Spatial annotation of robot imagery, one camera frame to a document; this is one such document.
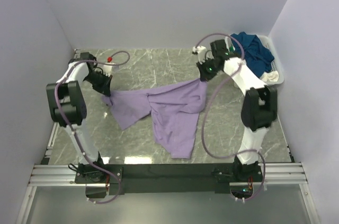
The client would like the purple t shirt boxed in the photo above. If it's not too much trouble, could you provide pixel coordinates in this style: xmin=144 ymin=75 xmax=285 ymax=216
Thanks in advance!
xmin=102 ymin=79 xmax=207 ymax=159

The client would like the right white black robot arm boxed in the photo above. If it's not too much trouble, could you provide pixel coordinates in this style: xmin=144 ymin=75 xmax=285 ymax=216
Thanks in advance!
xmin=193 ymin=39 xmax=278 ymax=175

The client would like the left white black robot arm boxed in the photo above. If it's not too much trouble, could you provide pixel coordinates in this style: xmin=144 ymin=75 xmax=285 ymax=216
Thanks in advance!
xmin=46 ymin=52 xmax=112 ymax=175

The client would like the blue t shirt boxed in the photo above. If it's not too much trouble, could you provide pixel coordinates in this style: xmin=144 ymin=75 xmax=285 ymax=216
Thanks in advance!
xmin=231 ymin=32 xmax=274 ymax=78

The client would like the white cloth in basket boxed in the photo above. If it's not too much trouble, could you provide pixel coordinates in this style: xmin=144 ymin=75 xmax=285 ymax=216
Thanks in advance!
xmin=260 ymin=70 xmax=279 ymax=82

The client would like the white laundry basket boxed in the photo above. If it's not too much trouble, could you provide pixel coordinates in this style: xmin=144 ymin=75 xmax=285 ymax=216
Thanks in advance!
xmin=225 ymin=32 xmax=284 ymax=85

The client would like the black base beam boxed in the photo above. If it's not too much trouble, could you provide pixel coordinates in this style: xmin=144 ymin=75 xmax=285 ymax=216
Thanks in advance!
xmin=75 ymin=163 xmax=263 ymax=195

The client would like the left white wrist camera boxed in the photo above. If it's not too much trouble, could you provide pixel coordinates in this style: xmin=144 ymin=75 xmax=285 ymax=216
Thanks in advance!
xmin=102 ymin=57 xmax=115 ymax=76

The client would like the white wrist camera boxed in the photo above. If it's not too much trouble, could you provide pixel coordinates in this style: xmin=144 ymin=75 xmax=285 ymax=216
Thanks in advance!
xmin=192 ymin=46 xmax=207 ymax=64
xmin=102 ymin=57 xmax=115 ymax=76

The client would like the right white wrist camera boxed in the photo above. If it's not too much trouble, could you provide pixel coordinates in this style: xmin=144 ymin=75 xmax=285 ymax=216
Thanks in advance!
xmin=192 ymin=46 xmax=207 ymax=64

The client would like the aluminium rail frame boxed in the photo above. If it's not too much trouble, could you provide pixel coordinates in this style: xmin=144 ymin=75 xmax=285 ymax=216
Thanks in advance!
xmin=14 ymin=49 xmax=321 ymax=224

